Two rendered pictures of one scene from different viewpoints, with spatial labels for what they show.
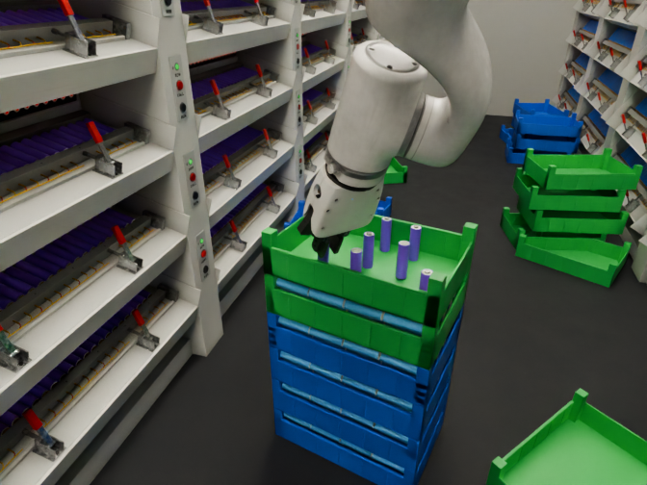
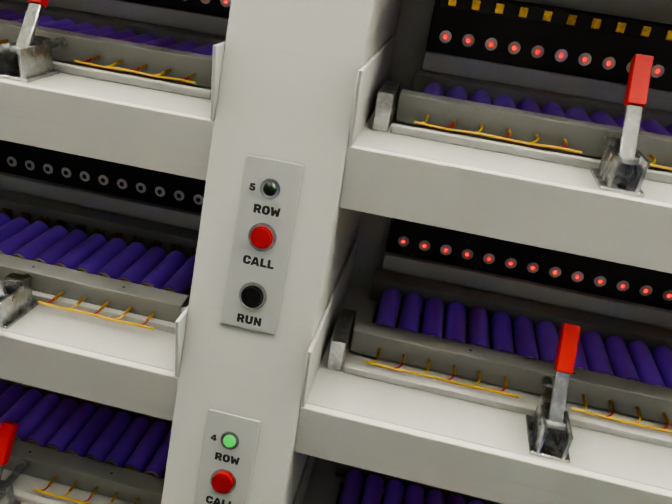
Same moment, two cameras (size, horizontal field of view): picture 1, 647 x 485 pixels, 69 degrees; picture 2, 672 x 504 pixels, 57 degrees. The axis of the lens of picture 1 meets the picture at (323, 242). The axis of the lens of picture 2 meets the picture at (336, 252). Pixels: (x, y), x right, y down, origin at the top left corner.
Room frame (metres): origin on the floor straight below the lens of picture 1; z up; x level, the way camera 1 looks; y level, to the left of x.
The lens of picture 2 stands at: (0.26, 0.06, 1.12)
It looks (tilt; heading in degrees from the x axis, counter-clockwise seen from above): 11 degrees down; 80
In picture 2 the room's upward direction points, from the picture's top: 10 degrees clockwise
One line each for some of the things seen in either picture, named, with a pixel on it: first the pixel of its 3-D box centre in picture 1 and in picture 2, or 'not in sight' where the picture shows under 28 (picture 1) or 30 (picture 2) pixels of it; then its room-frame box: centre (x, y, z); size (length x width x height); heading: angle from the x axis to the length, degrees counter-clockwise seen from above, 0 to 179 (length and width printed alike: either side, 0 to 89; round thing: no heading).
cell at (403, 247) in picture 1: (402, 260); not in sight; (0.65, -0.13, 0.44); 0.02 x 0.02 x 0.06
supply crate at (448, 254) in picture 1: (370, 248); not in sight; (0.69, -0.08, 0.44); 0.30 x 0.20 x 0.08; 61
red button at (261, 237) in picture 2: not in sight; (262, 236); (0.28, 0.48, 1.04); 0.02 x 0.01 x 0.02; 164
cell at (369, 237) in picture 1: (368, 249); not in sight; (0.69, -0.08, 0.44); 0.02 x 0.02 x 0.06
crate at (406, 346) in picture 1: (368, 288); not in sight; (0.69, -0.08, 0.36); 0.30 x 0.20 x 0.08; 61
